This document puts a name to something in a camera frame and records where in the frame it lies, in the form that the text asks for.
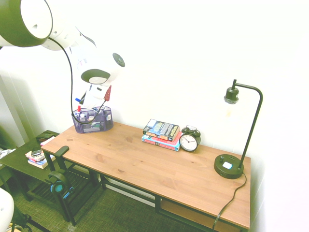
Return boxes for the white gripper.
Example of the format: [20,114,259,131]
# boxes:
[80,83,111,111]

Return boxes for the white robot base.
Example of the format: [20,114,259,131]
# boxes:
[0,188,14,229]

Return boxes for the purple mesh desk organizer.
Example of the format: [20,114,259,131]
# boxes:
[71,106,114,134]

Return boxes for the dark small box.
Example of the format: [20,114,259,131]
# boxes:
[36,134,53,143]

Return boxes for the black headphone hook clamp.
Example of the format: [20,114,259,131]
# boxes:
[55,145,70,174]

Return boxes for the red and white book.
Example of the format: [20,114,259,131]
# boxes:
[25,149,46,162]

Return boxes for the small stack of books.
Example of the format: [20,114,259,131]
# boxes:
[27,154,56,170]

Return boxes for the black paperback book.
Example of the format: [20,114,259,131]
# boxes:
[142,118,180,143]

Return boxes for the dark side table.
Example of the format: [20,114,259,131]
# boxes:
[0,130,102,227]

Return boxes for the black and blue headphones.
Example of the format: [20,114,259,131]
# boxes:
[47,168,74,200]

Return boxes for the grey crumpled cloth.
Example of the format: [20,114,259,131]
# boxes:
[0,147,15,159]

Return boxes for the red and blue book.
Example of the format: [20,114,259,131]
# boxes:
[141,132,182,152]

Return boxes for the black twin bell alarm clock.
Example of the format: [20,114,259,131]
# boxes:
[179,125,201,153]

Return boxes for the black tripod legs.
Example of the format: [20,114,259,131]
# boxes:
[11,210,49,232]

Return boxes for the black desk lamp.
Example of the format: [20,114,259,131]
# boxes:
[213,79,264,180]

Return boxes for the black robot camera cable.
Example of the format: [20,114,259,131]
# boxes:
[48,37,108,125]

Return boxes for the wooden desk with black frame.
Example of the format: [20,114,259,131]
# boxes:
[41,121,252,232]

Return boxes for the black lamp power cable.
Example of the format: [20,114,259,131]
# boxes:
[211,172,247,230]

